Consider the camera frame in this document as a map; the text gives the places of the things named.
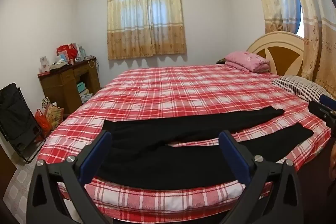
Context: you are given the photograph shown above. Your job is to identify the pink folded blanket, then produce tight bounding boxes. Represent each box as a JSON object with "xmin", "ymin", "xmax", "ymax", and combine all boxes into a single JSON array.
[{"xmin": 225, "ymin": 51, "xmax": 271, "ymax": 73}]

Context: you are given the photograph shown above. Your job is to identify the black folding chair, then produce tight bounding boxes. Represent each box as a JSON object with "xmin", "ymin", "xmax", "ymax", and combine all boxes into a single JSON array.
[{"xmin": 0, "ymin": 83, "xmax": 47, "ymax": 164}]

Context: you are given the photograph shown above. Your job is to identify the bed with red plaid sheet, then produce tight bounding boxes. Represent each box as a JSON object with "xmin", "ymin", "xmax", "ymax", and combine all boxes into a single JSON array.
[{"xmin": 37, "ymin": 64, "xmax": 332, "ymax": 217}]

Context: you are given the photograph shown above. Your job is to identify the floral shopping bag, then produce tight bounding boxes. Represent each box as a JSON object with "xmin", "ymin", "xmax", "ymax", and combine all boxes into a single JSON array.
[{"xmin": 42, "ymin": 97, "xmax": 64, "ymax": 131}]

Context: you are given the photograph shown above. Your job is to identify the brown wooden cabinet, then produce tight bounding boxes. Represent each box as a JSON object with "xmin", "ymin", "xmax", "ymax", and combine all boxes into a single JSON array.
[{"xmin": 37, "ymin": 57, "xmax": 102, "ymax": 114}]

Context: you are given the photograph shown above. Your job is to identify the beige floral window curtain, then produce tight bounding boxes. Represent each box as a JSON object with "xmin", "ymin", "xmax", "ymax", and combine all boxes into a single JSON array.
[{"xmin": 106, "ymin": 0, "xmax": 187, "ymax": 61}]

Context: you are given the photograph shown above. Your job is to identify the brown wooden door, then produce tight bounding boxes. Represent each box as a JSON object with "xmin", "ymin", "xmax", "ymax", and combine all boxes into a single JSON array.
[{"xmin": 0, "ymin": 144, "xmax": 17, "ymax": 186}]

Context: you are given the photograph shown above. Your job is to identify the black pants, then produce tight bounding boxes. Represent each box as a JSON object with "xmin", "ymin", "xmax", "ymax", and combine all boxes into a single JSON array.
[{"xmin": 96, "ymin": 106, "xmax": 314, "ymax": 190}]

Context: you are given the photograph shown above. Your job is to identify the red plastic bag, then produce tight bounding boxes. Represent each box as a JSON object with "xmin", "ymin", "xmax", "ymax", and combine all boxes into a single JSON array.
[{"xmin": 35, "ymin": 109, "xmax": 52, "ymax": 138}]

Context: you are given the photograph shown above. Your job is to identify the white card with hearts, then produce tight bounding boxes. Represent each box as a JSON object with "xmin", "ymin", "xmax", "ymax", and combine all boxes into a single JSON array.
[{"xmin": 39, "ymin": 56, "xmax": 51, "ymax": 74}]

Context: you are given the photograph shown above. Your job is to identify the person's right forearm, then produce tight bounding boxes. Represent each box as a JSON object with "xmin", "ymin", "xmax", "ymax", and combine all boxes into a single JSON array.
[{"xmin": 329, "ymin": 146, "xmax": 336, "ymax": 178}]

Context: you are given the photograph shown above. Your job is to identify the cream and brown headboard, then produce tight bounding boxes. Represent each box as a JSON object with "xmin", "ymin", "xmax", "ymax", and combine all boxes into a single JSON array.
[{"xmin": 246, "ymin": 31, "xmax": 305, "ymax": 76}]

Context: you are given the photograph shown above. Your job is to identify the pale teal gift bag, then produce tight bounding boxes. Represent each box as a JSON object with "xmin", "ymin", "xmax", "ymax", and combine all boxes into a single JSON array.
[{"xmin": 77, "ymin": 46, "xmax": 88, "ymax": 60}]

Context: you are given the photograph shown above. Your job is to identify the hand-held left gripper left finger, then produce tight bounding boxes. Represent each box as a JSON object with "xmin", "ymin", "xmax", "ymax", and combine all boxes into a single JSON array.
[{"xmin": 26, "ymin": 130, "xmax": 113, "ymax": 224}]

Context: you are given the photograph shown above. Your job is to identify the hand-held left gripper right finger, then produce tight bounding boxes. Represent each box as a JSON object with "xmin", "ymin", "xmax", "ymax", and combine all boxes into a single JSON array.
[{"xmin": 218, "ymin": 130, "xmax": 306, "ymax": 224}]

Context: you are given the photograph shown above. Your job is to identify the striped pillow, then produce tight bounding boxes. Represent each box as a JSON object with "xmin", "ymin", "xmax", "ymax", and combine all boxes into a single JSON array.
[{"xmin": 272, "ymin": 75, "xmax": 333, "ymax": 103}]

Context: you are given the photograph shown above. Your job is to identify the boxes inside cabinet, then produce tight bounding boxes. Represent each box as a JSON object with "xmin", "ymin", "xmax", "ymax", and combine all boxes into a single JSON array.
[{"xmin": 76, "ymin": 81, "xmax": 94, "ymax": 104}]

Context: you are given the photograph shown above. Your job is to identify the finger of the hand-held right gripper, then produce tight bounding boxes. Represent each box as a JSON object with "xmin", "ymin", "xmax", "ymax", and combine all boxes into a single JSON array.
[
  {"xmin": 308, "ymin": 100, "xmax": 336, "ymax": 122},
  {"xmin": 319, "ymin": 94, "xmax": 336, "ymax": 107}
]

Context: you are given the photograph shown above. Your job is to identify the red gift bags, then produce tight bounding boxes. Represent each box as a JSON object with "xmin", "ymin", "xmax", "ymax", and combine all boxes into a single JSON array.
[{"xmin": 56, "ymin": 44, "xmax": 79, "ymax": 62}]

